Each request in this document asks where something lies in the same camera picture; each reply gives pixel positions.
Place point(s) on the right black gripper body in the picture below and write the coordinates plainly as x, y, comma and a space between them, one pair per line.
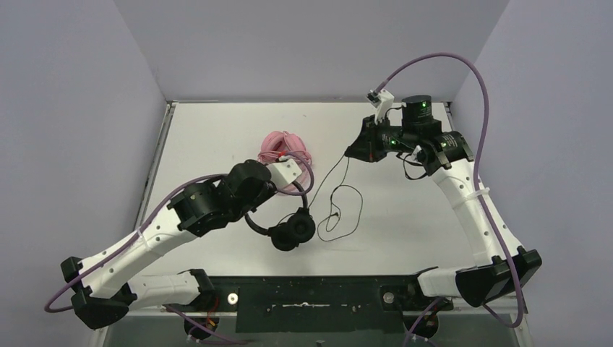
392, 137

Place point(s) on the pink over-ear headphones with cable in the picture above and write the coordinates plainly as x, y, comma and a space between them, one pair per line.
276, 143

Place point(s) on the black on-ear headphones with cable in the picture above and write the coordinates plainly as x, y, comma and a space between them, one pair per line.
300, 227

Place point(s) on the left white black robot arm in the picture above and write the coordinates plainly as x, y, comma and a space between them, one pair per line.
109, 284

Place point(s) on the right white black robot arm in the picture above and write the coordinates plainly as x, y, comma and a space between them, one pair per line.
449, 162

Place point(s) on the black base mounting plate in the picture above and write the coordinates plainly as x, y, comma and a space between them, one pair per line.
314, 304

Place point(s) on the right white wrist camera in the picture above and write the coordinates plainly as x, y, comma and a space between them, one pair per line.
383, 101

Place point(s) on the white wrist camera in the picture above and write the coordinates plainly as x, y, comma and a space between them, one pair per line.
284, 173
383, 101

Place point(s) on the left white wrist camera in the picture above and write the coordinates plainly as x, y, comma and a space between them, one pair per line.
284, 173

